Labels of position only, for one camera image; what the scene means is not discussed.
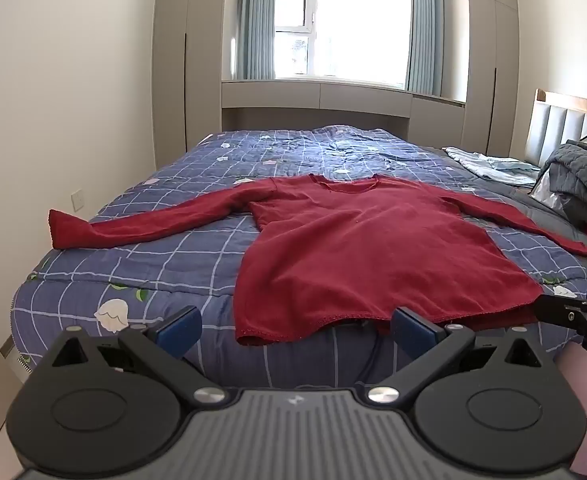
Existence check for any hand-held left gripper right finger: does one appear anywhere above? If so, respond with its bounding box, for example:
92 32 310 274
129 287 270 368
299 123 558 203
366 306 544 406

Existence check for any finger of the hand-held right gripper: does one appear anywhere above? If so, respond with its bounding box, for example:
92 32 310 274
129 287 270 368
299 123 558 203
533 294 587 348

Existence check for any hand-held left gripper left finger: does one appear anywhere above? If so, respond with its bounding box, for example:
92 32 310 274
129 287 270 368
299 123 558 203
48 306 228 407

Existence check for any red sweater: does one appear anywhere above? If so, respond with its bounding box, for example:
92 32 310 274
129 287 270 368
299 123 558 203
48 172 587 348

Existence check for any blue checked floral quilt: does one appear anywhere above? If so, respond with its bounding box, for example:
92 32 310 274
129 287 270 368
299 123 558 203
11 125 587 396

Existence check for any pink clothing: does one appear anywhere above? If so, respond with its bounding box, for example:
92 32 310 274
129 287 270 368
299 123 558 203
556 345 587 480

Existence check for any silver bag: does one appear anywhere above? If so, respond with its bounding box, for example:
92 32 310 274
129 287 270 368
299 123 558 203
531 170 574 211

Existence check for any grey jacket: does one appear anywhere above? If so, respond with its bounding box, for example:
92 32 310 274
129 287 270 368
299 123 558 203
541 140 587 233

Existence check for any light blue cloth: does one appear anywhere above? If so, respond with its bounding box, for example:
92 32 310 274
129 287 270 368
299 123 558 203
443 146 541 186

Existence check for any padded grey headboard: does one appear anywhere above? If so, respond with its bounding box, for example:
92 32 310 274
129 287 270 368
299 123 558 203
523 88 587 166

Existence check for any beige window cabinet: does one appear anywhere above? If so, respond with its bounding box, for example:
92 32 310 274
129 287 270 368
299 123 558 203
221 79 469 141

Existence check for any light blue curtain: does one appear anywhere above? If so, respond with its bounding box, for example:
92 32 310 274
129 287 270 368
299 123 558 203
236 0 287 81
406 0 444 93

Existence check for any window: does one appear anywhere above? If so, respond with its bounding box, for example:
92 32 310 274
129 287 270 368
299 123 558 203
274 0 414 86

